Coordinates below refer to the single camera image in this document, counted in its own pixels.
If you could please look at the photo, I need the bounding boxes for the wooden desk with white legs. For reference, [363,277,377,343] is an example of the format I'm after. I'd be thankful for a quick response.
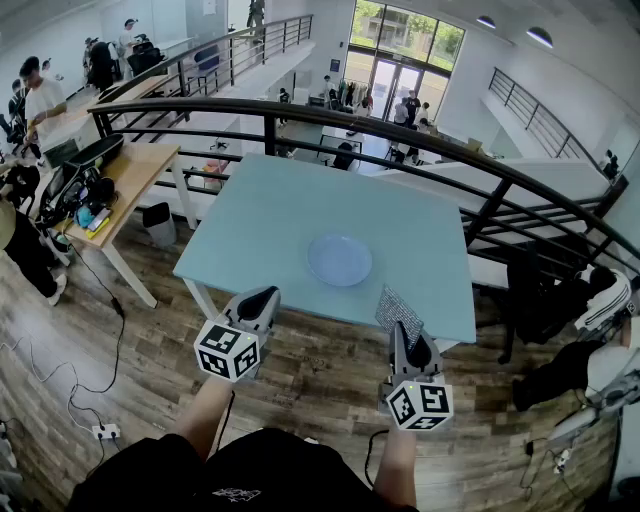
[49,143,199,309]

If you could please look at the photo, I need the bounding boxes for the black equipment bundle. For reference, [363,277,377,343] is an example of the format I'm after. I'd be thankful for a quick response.
[39,164,119,226]

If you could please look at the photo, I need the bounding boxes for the large light blue plate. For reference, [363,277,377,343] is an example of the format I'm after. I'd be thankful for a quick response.
[306,233,374,288]

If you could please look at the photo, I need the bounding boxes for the straight black metal railing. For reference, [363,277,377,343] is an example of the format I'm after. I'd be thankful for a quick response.
[99,14,315,101]
[488,67,601,166]

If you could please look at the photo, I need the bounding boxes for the black floor cable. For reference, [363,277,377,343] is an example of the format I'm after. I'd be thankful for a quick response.
[69,239,126,436]

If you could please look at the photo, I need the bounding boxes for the grey scouring sponge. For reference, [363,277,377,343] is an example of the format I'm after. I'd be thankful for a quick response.
[374,283,425,354]

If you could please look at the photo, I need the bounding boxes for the person's left forearm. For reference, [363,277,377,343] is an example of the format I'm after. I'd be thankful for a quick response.
[174,375,236,461]

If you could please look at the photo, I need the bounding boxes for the black hard case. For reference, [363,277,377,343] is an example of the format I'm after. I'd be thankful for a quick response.
[64,133,125,169]

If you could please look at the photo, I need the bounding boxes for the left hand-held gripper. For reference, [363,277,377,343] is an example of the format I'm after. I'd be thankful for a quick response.
[193,285,282,384]

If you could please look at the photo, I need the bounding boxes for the grey waste bin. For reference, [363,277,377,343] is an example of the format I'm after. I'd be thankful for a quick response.
[142,201,177,249]

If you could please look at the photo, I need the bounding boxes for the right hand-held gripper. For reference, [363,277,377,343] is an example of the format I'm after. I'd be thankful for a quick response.
[377,321,454,431]

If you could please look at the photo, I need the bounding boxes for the clothes rack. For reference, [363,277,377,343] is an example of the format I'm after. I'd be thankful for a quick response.
[337,79,371,109]

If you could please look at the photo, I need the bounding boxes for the person's black t-shirt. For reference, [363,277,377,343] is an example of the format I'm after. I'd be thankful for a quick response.
[67,427,421,512]

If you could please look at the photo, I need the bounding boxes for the person's right forearm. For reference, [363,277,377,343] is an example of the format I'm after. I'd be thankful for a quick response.
[373,424,419,509]

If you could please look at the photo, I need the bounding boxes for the large glass entrance window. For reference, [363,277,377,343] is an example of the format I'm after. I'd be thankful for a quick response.
[344,0,466,124]

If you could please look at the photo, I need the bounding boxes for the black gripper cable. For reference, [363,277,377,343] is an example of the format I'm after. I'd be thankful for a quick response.
[362,429,391,489]
[213,389,236,454]

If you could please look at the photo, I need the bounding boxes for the white floor cable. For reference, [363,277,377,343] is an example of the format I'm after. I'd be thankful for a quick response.
[0,339,101,431]

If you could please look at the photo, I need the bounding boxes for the black office chair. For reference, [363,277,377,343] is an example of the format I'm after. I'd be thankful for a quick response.
[127,34,166,76]

